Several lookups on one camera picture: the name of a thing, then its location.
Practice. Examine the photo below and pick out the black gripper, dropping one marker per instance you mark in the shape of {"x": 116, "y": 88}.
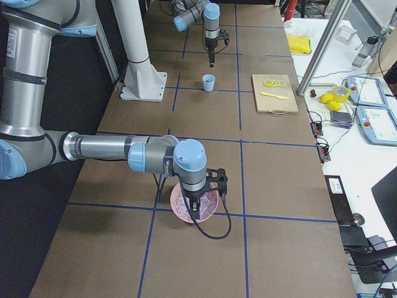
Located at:
{"x": 193, "y": 195}
{"x": 210, "y": 44}

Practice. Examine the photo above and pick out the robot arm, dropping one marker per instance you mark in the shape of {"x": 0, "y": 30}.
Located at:
{"x": 195, "y": 15}
{"x": 31, "y": 139}

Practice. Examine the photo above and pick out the pile of clear ice cubes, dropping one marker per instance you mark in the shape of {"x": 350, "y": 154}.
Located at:
{"x": 207, "y": 206}

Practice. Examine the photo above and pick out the light blue paper cup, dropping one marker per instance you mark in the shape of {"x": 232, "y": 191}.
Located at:
{"x": 207, "y": 86}

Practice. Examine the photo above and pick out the pink bowl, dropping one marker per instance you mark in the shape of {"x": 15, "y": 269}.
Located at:
{"x": 183, "y": 211}

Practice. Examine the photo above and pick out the yellow plastic knife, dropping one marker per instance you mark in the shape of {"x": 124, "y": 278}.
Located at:
{"x": 275, "y": 96}

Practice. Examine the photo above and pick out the bamboo cutting board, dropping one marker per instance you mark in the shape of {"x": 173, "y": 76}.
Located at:
{"x": 270, "y": 105}

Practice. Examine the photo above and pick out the yellow cloth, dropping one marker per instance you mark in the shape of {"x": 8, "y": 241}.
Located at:
{"x": 299, "y": 44}

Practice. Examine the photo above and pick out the crumpled clear plastic bag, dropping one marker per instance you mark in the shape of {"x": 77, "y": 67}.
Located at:
{"x": 294, "y": 28}

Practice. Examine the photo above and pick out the white tray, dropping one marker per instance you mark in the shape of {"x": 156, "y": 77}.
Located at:
{"x": 319, "y": 89}

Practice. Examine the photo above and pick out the yellow lemon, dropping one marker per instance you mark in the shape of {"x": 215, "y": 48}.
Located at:
{"x": 333, "y": 106}
{"x": 326, "y": 97}

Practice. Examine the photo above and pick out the small red circuit board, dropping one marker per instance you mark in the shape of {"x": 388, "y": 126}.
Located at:
{"x": 316, "y": 123}

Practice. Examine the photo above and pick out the yellow tape roll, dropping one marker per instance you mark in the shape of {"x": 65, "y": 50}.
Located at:
{"x": 340, "y": 93}

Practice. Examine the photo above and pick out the purple grey notebook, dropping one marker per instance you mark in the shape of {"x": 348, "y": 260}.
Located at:
{"x": 342, "y": 119}

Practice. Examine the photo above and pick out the clear water bottle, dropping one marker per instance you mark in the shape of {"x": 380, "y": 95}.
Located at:
{"x": 365, "y": 50}

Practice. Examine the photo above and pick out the teach pendant far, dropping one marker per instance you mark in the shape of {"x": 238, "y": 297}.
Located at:
{"x": 366, "y": 91}

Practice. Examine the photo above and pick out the teach pendant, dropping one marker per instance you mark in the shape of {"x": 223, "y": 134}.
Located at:
{"x": 366, "y": 91}
{"x": 378, "y": 125}

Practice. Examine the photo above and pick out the teach pendant near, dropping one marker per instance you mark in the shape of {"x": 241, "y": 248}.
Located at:
{"x": 378, "y": 125}

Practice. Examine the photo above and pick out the black laptop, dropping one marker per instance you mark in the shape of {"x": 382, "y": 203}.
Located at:
{"x": 376, "y": 202}

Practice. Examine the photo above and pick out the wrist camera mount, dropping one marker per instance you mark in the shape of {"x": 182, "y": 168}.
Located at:
{"x": 216, "y": 180}
{"x": 224, "y": 36}

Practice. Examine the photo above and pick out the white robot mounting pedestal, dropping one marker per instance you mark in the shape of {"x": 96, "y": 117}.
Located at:
{"x": 142, "y": 82}

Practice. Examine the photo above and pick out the aluminium frame post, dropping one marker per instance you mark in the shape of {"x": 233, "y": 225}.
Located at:
{"x": 324, "y": 42}

